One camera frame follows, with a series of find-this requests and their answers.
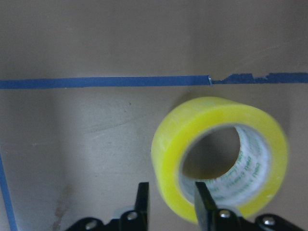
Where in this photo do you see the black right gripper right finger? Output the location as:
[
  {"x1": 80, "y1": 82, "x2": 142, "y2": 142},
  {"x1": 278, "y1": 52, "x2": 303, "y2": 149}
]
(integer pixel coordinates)
[{"x1": 194, "y1": 181, "x2": 218, "y2": 231}]

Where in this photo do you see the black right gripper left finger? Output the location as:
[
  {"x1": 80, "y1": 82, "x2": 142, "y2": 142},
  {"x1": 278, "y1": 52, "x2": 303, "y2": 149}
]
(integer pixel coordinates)
[{"x1": 134, "y1": 182, "x2": 149, "y2": 231}]

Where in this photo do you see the yellow packing tape roll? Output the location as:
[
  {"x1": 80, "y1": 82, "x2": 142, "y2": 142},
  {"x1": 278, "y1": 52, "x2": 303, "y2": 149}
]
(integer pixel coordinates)
[{"x1": 151, "y1": 97, "x2": 289, "y2": 223}]

